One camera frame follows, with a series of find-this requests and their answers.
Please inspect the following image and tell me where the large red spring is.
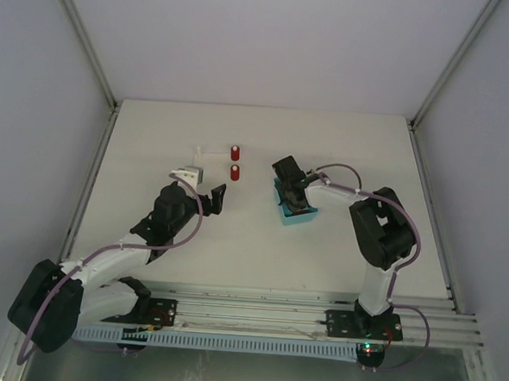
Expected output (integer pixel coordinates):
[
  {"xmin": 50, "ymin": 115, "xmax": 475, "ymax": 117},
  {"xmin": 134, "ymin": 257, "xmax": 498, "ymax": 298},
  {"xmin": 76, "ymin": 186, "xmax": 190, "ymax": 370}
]
[
  {"xmin": 229, "ymin": 164, "xmax": 241, "ymax": 182},
  {"xmin": 229, "ymin": 145, "xmax": 241, "ymax": 163}
]

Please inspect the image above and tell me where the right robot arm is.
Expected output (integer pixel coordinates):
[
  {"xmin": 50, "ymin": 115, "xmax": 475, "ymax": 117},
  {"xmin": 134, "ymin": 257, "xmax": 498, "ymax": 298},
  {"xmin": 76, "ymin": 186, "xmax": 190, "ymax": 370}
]
[{"xmin": 272, "ymin": 155, "xmax": 422, "ymax": 338}]

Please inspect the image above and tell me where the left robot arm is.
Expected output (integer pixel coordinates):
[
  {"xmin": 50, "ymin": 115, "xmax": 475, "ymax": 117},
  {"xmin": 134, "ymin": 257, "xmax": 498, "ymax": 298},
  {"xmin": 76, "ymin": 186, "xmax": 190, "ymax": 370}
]
[{"xmin": 7, "ymin": 175, "xmax": 227, "ymax": 359}]

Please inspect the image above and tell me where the teal plastic bin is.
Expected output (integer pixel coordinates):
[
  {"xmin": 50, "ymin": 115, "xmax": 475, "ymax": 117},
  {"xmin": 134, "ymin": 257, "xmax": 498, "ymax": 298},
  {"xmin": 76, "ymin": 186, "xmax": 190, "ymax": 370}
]
[{"xmin": 273, "ymin": 179, "xmax": 319, "ymax": 227}]

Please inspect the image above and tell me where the white peg fixture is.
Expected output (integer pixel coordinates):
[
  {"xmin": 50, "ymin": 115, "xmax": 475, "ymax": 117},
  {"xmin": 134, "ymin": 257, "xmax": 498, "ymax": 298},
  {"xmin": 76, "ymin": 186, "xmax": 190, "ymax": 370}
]
[{"xmin": 193, "ymin": 146, "xmax": 230, "ymax": 168}]

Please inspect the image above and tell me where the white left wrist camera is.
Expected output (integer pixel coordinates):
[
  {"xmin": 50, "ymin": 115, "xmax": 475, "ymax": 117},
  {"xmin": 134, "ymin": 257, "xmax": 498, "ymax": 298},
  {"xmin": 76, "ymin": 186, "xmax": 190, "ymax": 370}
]
[{"xmin": 171, "ymin": 166, "xmax": 204, "ymax": 189}]

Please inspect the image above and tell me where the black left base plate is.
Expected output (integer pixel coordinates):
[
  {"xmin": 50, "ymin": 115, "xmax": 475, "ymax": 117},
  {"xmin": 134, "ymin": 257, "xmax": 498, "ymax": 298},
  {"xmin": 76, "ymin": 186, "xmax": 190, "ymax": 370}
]
[{"xmin": 102, "ymin": 297, "xmax": 179, "ymax": 328}]

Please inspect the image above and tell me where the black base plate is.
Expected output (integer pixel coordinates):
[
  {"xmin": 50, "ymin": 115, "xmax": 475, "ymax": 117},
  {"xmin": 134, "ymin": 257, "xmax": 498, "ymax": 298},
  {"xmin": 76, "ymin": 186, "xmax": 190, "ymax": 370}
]
[
  {"xmin": 323, "ymin": 309, "xmax": 404, "ymax": 342},
  {"xmin": 102, "ymin": 297, "xmax": 179, "ymax": 328}
]

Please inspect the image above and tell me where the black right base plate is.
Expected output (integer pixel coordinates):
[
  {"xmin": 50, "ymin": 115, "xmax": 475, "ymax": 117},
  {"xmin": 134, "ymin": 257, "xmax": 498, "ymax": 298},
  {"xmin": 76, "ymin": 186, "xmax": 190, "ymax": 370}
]
[{"xmin": 323, "ymin": 309, "xmax": 404, "ymax": 342}]

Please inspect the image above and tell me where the slotted cable duct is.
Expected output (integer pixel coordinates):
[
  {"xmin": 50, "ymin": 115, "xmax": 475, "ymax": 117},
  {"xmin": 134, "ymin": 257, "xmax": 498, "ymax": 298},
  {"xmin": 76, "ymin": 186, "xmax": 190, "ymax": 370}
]
[{"xmin": 72, "ymin": 324, "xmax": 357, "ymax": 362}]

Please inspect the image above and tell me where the aluminium mounting rail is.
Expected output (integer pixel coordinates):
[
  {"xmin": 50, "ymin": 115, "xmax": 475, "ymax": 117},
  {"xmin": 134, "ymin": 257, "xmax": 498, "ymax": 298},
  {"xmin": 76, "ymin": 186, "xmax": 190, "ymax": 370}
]
[{"xmin": 141, "ymin": 280, "xmax": 484, "ymax": 349}]

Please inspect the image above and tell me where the left aluminium corner post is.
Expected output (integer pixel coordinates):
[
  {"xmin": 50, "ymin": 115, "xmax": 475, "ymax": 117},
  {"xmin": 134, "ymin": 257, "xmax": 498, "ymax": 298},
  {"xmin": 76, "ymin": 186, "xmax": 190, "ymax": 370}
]
[{"xmin": 59, "ymin": 0, "xmax": 118, "ymax": 113}]

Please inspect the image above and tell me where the aluminium corner post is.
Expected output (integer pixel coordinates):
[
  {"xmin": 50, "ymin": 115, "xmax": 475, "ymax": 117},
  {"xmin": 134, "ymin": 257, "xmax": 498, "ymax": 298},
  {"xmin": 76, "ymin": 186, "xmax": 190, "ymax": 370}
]
[
  {"xmin": 408, "ymin": 0, "xmax": 502, "ymax": 132},
  {"xmin": 59, "ymin": 0, "xmax": 118, "ymax": 113}
]

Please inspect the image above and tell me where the right aluminium corner post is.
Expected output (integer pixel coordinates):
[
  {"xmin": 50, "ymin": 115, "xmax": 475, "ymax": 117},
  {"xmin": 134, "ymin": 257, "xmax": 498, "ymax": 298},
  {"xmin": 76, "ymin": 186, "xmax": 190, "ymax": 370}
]
[{"xmin": 408, "ymin": 0, "xmax": 502, "ymax": 132}]

